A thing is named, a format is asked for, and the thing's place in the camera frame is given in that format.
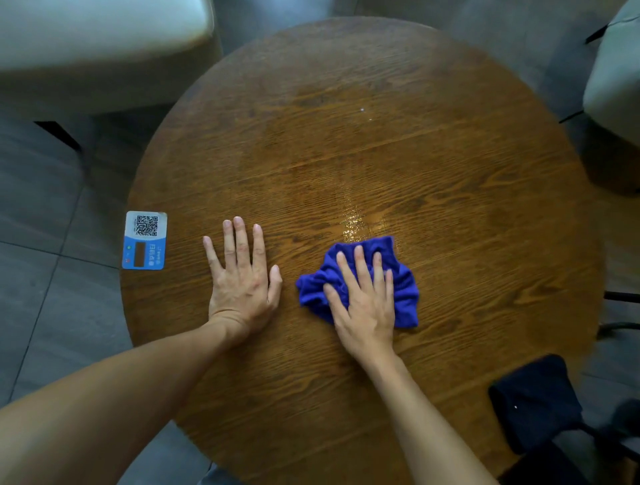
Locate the person's left forearm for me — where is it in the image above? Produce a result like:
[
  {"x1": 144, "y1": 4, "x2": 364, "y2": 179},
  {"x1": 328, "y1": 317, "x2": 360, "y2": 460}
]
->
[{"x1": 0, "y1": 320, "x2": 247, "y2": 485}]

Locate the blue and white code sticker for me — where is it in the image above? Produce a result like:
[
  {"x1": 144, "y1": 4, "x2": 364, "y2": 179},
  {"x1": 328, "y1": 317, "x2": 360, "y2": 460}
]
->
[{"x1": 121, "y1": 211, "x2": 168, "y2": 271}]

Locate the blue cleaning cloth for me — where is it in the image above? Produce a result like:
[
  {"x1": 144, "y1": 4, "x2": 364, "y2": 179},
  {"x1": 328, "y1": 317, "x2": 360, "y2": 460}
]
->
[{"x1": 296, "y1": 236, "x2": 420, "y2": 329}]

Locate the person's right forearm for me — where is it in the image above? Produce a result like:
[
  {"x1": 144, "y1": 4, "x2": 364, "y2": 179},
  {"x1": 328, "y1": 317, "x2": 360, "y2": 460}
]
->
[{"x1": 360, "y1": 350, "x2": 498, "y2": 485}]

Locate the round wooden table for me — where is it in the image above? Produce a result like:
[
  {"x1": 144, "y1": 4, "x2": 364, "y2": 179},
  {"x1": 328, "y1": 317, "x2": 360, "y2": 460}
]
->
[{"x1": 120, "y1": 16, "x2": 606, "y2": 485}]

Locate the person's right hand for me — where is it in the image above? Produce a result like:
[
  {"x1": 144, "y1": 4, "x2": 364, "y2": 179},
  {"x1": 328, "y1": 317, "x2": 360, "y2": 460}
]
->
[{"x1": 323, "y1": 245, "x2": 396, "y2": 364}]

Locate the white cushioned chair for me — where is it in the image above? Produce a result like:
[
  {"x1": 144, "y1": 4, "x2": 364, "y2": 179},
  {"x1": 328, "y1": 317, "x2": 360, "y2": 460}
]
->
[{"x1": 0, "y1": 0, "x2": 223, "y2": 153}]

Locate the grey cushioned chair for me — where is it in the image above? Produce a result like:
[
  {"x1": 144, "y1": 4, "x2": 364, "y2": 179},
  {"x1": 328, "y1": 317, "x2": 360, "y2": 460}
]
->
[{"x1": 558, "y1": 0, "x2": 640, "y2": 148}]

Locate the dark blue chair seat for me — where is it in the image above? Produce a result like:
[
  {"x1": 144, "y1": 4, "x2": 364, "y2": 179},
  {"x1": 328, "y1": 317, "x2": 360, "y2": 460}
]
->
[{"x1": 488, "y1": 354, "x2": 640, "y2": 485}]

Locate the person's left hand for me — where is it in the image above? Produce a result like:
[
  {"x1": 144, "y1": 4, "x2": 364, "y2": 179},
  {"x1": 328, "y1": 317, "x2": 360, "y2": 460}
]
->
[{"x1": 202, "y1": 216, "x2": 283, "y2": 341}]

